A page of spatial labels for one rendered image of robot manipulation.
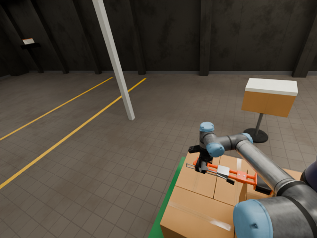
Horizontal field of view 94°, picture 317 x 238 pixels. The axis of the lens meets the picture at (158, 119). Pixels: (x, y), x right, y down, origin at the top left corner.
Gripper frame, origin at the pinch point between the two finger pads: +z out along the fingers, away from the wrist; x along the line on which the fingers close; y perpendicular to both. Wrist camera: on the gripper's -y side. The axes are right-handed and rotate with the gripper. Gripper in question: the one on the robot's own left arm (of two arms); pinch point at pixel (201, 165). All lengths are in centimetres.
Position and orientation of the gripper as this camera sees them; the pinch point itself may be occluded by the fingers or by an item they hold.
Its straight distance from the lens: 110.1
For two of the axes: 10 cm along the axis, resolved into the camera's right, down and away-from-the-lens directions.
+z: 1.4, 8.2, 5.6
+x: 4.6, -5.5, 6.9
